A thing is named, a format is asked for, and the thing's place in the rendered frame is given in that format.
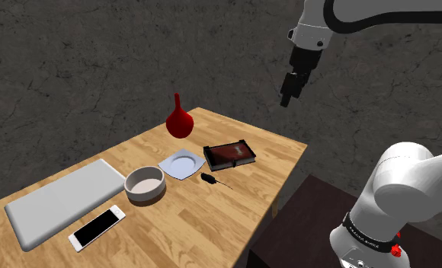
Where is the white smartphone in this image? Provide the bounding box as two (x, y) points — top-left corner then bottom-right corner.
(67, 204), (127, 254)

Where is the white square plate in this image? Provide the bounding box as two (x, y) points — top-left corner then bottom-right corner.
(157, 148), (207, 181)

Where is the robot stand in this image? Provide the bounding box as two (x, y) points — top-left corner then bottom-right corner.
(245, 174), (442, 268)

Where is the white round bowl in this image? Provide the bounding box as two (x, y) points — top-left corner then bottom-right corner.
(123, 165), (167, 203)

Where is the small black brush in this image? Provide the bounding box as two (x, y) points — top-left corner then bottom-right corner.
(200, 171), (234, 190)

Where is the wooden table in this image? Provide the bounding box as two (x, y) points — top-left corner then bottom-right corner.
(0, 107), (309, 268)

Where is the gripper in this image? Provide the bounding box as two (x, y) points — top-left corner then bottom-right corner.
(279, 44), (323, 109)

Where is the dark red book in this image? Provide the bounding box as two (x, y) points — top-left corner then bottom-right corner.
(202, 139), (258, 172)

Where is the red round vase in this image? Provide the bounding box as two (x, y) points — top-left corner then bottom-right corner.
(165, 92), (195, 140)

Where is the grey closed laptop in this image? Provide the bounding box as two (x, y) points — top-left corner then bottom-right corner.
(4, 158), (127, 253)

